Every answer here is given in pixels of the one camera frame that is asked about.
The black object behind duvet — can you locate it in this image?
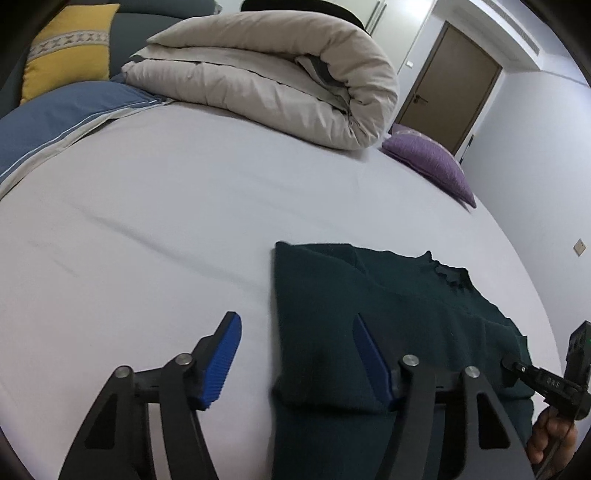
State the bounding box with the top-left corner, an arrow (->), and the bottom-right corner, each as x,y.
240,0 -> 374,34

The brown door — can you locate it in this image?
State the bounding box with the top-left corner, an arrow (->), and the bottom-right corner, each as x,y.
392,21 -> 503,155

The white wardrobe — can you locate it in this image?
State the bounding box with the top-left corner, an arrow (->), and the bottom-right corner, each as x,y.
351,0 -> 437,75

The blue pillow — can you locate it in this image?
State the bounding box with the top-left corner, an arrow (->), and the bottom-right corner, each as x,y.
0,80 -> 174,199

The white bed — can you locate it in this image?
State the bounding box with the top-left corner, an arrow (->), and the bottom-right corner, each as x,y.
0,99 -> 566,480

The purple pillow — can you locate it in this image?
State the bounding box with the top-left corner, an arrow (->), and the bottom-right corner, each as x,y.
381,122 -> 477,209

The person's right hand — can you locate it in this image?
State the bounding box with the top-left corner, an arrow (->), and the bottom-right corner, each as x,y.
526,407 -> 579,466

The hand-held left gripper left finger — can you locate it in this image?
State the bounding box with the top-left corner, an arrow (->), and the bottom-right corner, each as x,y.
58,311 -> 243,480

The dark green sweater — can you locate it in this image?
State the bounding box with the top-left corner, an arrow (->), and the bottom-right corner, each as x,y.
270,240 -> 536,480

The folded beige duvet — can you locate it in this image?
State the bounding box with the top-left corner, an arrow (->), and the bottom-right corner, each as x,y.
121,17 -> 400,151

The yellow patterned pillow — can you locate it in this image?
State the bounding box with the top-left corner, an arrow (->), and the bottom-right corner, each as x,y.
19,4 -> 122,106

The air vent grille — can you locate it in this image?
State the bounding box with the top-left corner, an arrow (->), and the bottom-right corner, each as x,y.
495,8 -> 540,52

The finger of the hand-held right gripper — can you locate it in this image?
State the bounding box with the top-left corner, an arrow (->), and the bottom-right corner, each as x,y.
501,357 -> 536,391

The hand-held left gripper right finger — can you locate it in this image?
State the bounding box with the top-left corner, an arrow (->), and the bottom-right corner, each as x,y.
352,314 -> 536,480

